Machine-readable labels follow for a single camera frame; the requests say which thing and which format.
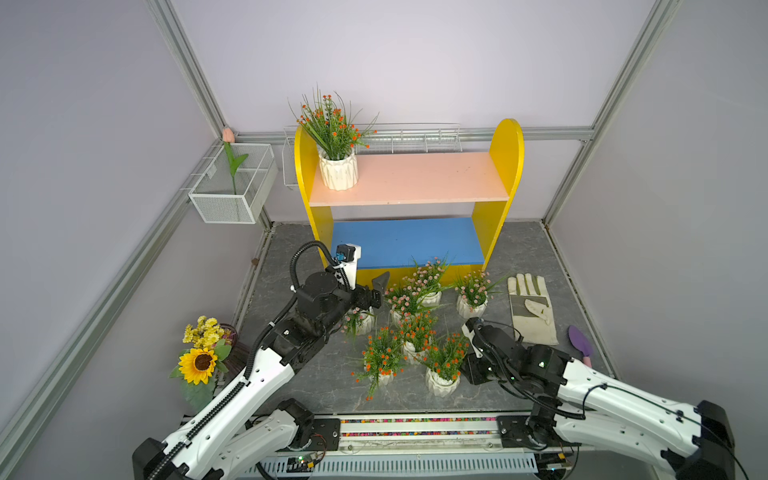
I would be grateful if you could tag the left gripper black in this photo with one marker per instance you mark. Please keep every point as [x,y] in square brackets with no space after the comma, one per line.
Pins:
[363,301]

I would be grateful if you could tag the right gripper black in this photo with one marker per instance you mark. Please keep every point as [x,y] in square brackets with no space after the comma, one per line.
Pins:
[467,370]

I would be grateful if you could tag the orange plant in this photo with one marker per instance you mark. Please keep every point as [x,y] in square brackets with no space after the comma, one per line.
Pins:
[382,360]
[416,332]
[443,362]
[329,121]

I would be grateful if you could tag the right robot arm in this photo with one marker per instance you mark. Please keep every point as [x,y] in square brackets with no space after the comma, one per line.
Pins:
[574,405]

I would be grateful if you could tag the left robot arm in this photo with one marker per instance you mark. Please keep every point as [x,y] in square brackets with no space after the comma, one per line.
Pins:
[216,444]

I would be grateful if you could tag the yellow rack pink blue shelves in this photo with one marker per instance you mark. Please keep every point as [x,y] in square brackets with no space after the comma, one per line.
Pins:
[396,246]

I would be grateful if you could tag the pink plant middle left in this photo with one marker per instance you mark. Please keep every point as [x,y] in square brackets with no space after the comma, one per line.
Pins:
[405,301]

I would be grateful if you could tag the pink plant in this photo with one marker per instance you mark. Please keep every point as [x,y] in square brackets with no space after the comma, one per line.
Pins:
[474,290]
[425,284]
[405,301]
[359,321]

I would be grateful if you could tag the pink plant far left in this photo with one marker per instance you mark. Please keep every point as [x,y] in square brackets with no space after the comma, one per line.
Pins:
[359,321]

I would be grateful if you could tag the pink plant back centre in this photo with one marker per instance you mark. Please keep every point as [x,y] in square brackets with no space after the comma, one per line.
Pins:
[425,284]

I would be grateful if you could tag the beige gardening glove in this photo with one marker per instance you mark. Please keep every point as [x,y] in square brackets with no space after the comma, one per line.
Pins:
[531,309]

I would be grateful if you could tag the pink plant right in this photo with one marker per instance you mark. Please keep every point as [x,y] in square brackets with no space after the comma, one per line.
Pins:
[474,290]

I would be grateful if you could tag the purple garden trowel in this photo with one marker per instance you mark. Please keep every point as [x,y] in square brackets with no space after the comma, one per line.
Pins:
[580,342]

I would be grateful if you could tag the white mesh hanging basket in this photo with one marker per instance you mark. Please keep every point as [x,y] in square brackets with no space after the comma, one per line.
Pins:
[212,193]

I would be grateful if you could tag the yellow sunflower bouquet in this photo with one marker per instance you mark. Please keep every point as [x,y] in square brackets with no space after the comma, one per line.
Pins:
[201,367]

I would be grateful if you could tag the pink artificial tulip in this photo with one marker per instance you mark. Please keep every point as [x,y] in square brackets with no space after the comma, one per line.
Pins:
[234,161]

